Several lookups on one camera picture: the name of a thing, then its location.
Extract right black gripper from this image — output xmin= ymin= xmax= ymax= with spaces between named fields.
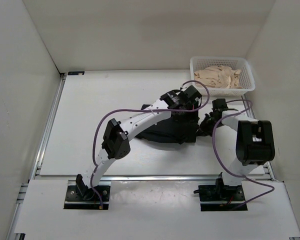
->
xmin=195 ymin=113 xmax=223 ymax=137

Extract beige trousers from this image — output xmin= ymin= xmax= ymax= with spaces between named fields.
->
xmin=194 ymin=65 xmax=242 ymax=89

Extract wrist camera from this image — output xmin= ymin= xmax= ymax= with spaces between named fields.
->
xmin=178 ymin=85 xmax=202 ymax=106
xmin=212 ymin=98 xmax=228 ymax=112

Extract black trousers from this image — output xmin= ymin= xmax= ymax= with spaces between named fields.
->
xmin=136 ymin=117 xmax=199 ymax=145

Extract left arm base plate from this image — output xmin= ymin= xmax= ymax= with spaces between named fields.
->
xmin=63 ymin=181 xmax=111 ymax=210

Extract left aluminium frame rail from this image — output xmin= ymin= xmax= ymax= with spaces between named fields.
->
xmin=16 ymin=73 xmax=67 ymax=205

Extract right aluminium frame rail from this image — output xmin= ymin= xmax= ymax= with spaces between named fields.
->
xmin=241 ymin=94 xmax=278 ymax=182

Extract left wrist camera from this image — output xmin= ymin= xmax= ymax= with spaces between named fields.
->
xmin=178 ymin=85 xmax=202 ymax=106

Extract white plastic basket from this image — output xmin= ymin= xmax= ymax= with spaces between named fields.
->
xmin=189 ymin=56 xmax=256 ymax=97

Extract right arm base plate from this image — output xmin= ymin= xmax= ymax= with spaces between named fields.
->
xmin=193 ymin=185 xmax=248 ymax=212

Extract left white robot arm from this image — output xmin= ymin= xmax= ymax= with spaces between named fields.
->
xmin=75 ymin=86 xmax=202 ymax=202

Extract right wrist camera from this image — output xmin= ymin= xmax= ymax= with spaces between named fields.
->
xmin=212 ymin=98 xmax=228 ymax=112

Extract front aluminium rail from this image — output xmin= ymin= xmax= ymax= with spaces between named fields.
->
xmin=34 ymin=174 xmax=218 ymax=182

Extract aluminium frame rail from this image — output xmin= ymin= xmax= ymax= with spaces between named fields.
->
xmin=16 ymin=73 xmax=67 ymax=205
xmin=241 ymin=94 xmax=278 ymax=182

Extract black corner bracket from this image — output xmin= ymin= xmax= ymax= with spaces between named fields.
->
xmin=67 ymin=71 xmax=85 ymax=76

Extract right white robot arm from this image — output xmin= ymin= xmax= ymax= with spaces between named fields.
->
xmin=199 ymin=106 xmax=275 ymax=200

